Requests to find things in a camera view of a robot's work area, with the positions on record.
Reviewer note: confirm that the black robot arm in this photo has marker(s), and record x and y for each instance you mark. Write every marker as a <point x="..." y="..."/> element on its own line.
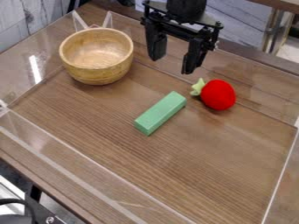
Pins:
<point x="180" y="18"/>

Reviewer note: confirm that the clear acrylic tray wall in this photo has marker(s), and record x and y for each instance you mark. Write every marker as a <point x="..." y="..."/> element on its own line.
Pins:
<point x="214" y="167"/>

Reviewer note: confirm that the red plush strawberry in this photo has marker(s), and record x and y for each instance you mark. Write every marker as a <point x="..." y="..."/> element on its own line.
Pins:
<point x="216" y="94"/>

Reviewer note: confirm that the wooden bowl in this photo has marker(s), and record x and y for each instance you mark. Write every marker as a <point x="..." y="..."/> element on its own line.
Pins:
<point x="96" y="55"/>

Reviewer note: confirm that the black table leg clamp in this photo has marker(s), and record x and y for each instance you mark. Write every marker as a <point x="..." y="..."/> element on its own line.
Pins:
<point x="20" y="210"/>

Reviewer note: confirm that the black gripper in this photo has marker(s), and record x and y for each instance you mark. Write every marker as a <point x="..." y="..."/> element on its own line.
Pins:
<point x="180" y="18"/>

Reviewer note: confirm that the green rectangular block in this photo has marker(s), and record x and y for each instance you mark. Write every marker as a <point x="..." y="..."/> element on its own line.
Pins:
<point x="154" y="118"/>

